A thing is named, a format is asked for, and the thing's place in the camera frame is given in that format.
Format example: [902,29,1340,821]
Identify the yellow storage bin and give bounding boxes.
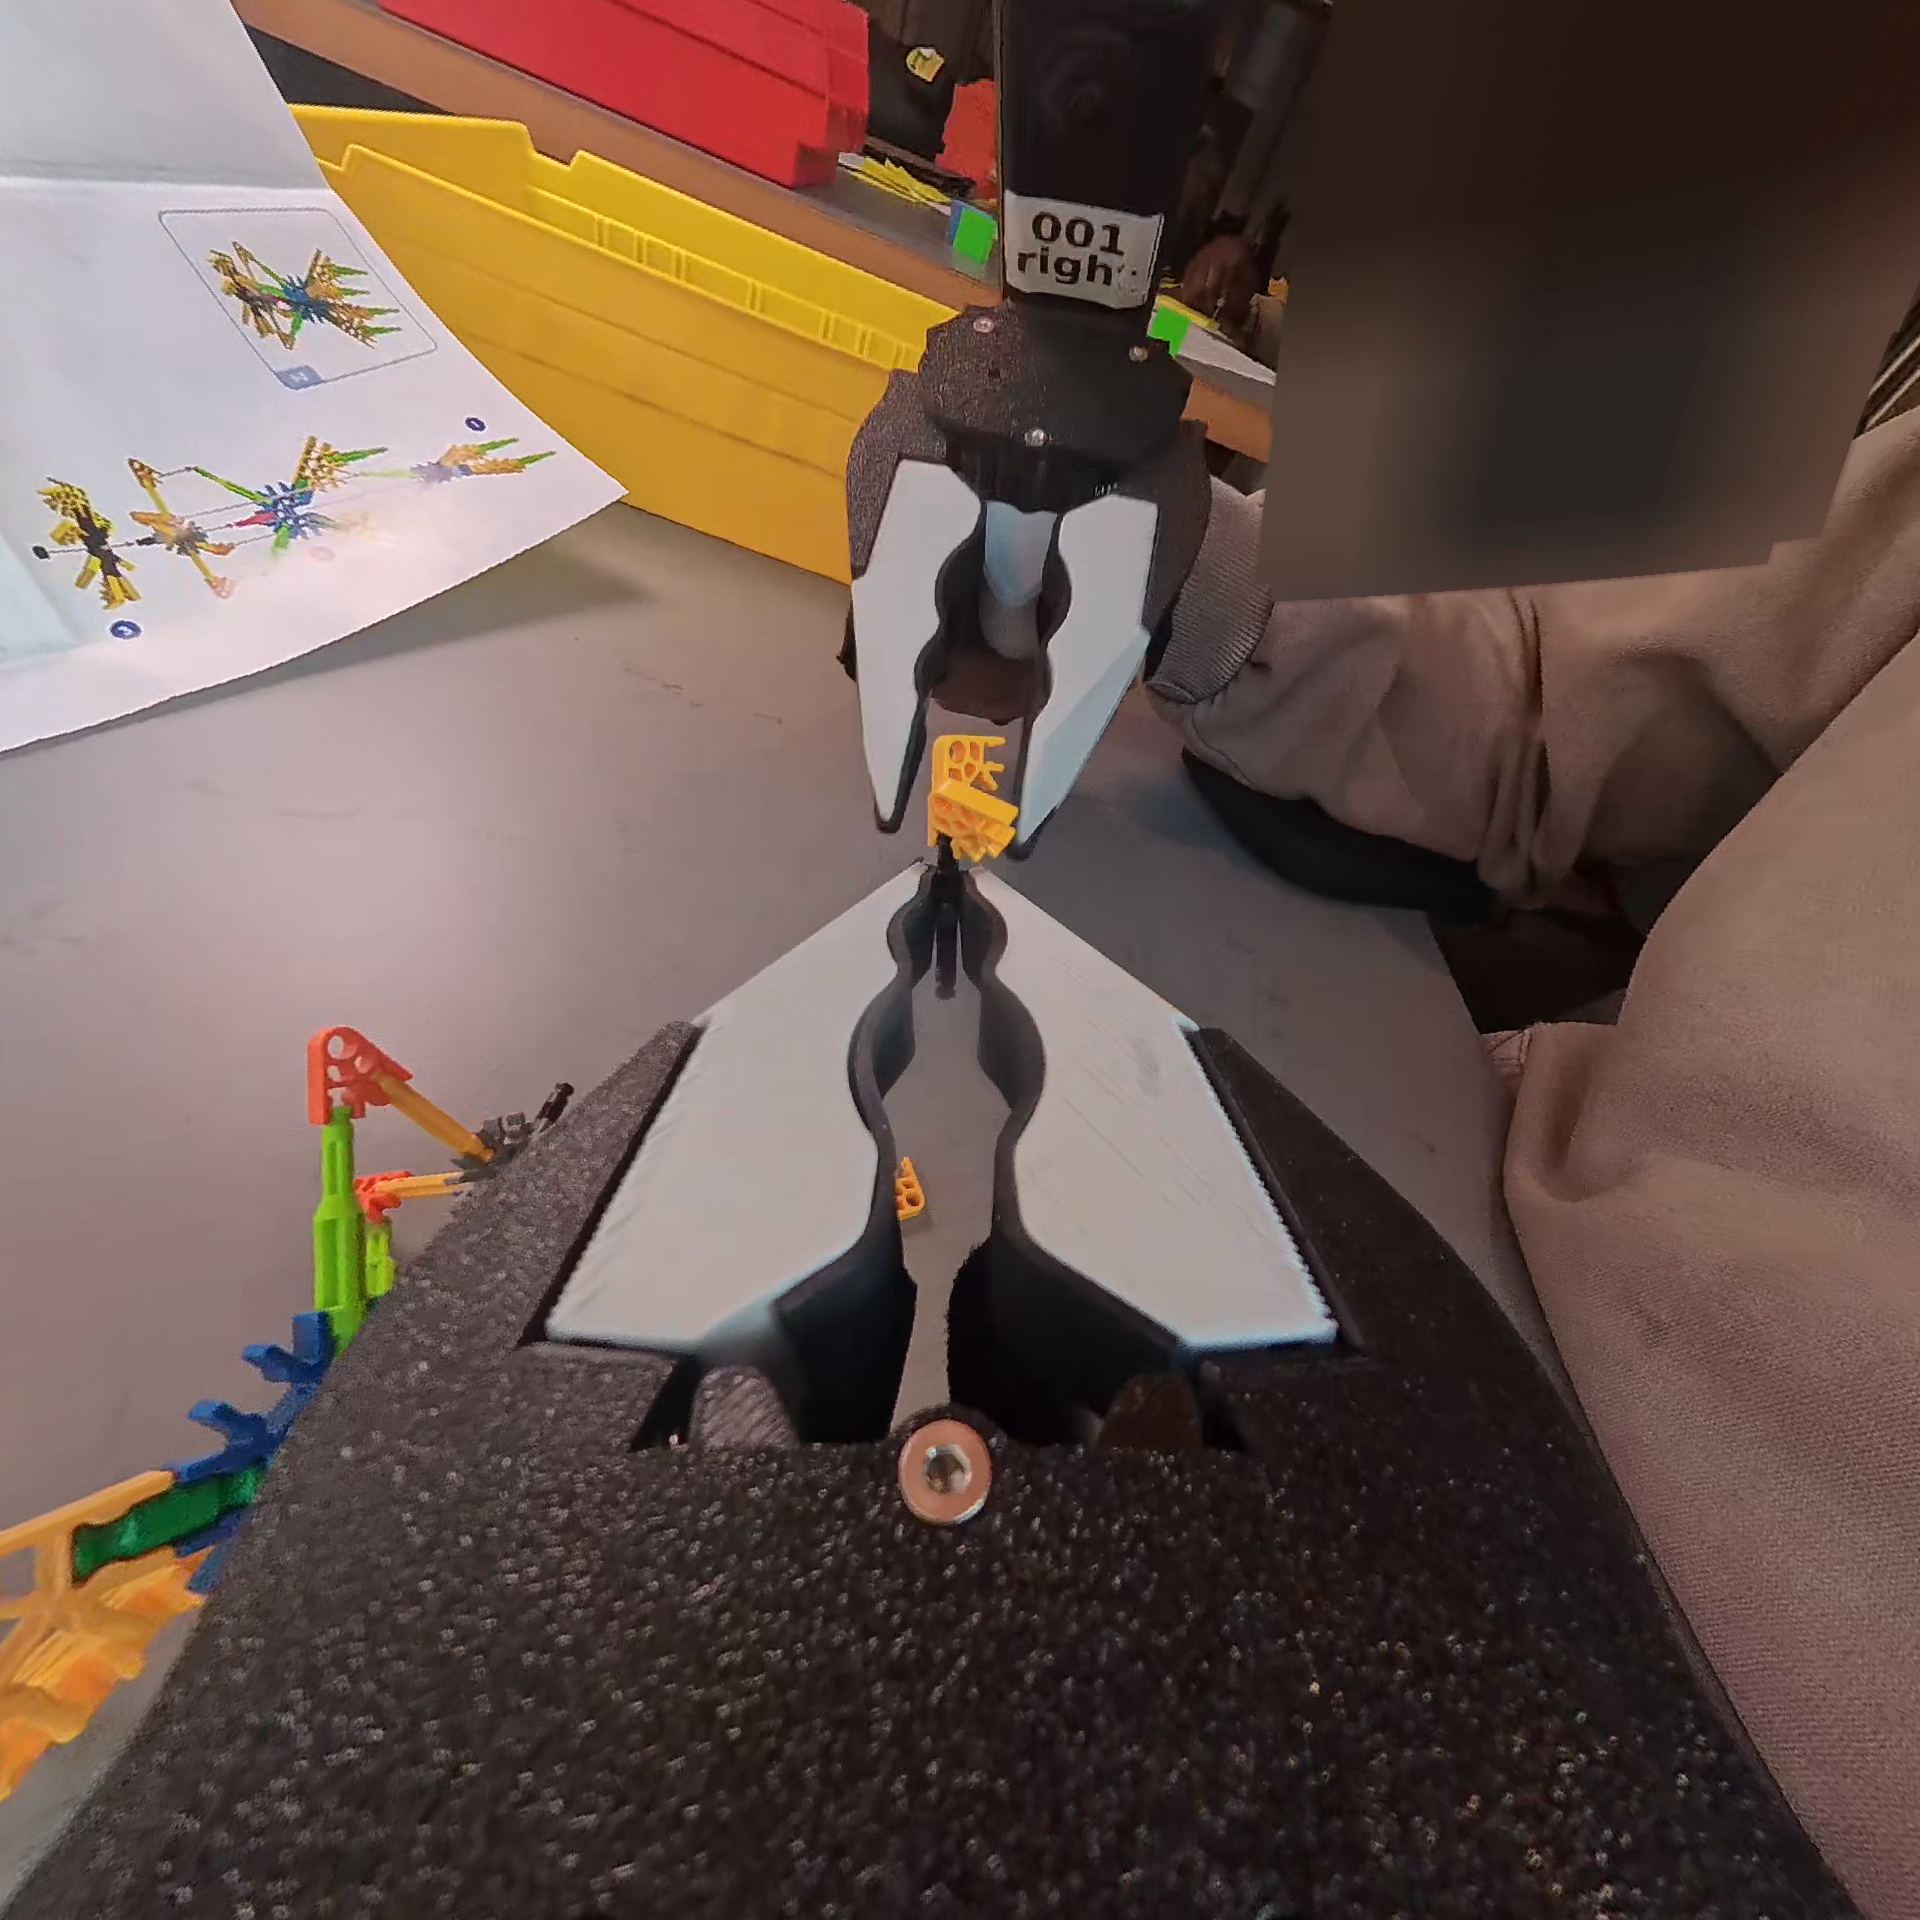
[293,106,933,587]

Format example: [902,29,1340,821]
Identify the person's right hand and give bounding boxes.
[938,644,1045,723]

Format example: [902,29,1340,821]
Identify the printed instruction sheet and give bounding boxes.
[0,0,629,753]

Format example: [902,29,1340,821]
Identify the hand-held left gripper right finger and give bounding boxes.
[960,871,1340,1434]

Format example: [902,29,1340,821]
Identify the grey desk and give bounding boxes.
[0,503,1548,1848]

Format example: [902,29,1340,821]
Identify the red storage bin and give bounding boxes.
[381,0,874,191]

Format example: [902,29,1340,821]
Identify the person's right forearm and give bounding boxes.
[1148,481,1800,904]

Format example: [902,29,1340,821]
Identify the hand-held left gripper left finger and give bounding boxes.
[546,871,941,1434]

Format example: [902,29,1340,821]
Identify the black chair armrest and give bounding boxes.
[1184,751,1501,923]

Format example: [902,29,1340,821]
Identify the colourful toy construction model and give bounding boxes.
[0,1027,579,1794]

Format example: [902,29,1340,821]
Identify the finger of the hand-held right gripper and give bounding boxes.
[1000,488,1162,859]
[847,457,991,834]

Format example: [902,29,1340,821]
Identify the person's brown hoodie torso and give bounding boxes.
[1500,434,1920,1920]

